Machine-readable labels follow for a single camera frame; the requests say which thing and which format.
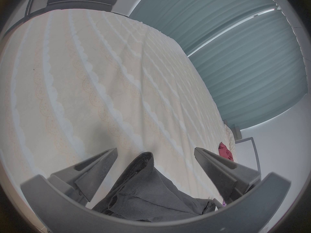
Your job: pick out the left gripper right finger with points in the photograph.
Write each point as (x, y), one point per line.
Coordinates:
(218, 176)

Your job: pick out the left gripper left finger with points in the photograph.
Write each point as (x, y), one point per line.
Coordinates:
(97, 173)

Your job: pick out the black T-shirt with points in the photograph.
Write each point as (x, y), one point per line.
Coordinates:
(145, 190)

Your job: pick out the bed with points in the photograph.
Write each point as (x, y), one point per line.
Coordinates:
(97, 81)

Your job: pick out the dark red garment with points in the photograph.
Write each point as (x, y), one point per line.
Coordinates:
(224, 152)

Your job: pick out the cream pillow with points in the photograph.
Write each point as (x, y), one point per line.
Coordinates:
(229, 135)

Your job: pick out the grey bedside table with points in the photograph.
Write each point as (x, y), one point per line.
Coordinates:
(237, 132)

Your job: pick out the blue-green curtain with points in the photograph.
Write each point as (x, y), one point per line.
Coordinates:
(194, 8)
(255, 69)

